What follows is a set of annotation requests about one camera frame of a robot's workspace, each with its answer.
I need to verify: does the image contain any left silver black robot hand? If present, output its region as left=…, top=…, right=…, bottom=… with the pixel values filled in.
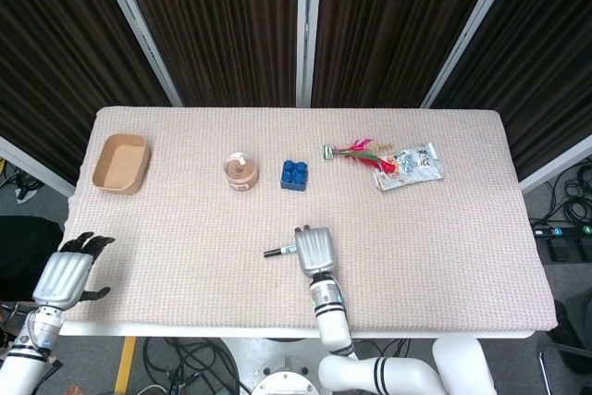
left=31, top=231, right=117, bottom=311

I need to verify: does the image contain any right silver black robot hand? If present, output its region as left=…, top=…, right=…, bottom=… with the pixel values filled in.
left=293, top=226, right=338, bottom=279

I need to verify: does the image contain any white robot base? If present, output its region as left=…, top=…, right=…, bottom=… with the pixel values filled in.
left=252, top=355, right=324, bottom=395

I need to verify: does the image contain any blue building block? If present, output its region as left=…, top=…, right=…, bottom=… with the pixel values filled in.
left=279, top=159, right=310, bottom=193

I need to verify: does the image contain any colourful feather shuttlecock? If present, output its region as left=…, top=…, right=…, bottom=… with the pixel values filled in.
left=323, top=137, right=399, bottom=175

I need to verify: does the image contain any clear jar of rubber bands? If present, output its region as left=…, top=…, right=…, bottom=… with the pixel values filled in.
left=223, top=152, right=260, bottom=193

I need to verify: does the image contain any pink woven tablecloth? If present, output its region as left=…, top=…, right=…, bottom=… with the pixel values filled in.
left=62, top=105, right=559, bottom=333

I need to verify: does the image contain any brown paper tray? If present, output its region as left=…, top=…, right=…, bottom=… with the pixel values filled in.
left=92, top=133, right=152, bottom=197

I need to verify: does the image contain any silver blue snack bag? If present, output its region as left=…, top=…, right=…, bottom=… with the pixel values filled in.
left=373, top=142, right=445, bottom=193

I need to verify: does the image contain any white table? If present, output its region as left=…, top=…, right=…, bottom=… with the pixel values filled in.
left=59, top=318, right=536, bottom=340

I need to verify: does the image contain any dark partition panel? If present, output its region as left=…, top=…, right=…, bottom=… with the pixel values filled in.
left=113, top=0, right=302, bottom=107
left=432, top=0, right=592, bottom=182
left=0, top=0, right=173, bottom=189
left=312, top=0, right=506, bottom=109

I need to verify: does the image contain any black power strip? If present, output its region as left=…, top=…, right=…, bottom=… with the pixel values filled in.
left=530, top=222, right=592, bottom=240

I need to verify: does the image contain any black floor cable bundle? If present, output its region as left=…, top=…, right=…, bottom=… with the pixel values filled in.
left=141, top=337, right=253, bottom=395
left=531, top=161, right=592, bottom=229

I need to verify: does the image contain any white partition post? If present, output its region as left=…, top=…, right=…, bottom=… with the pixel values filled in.
left=295, top=0, right=324, bottom=108
left=420, top=0, right=526, bottom=110
left=91, top=0, right=184, bottom=107

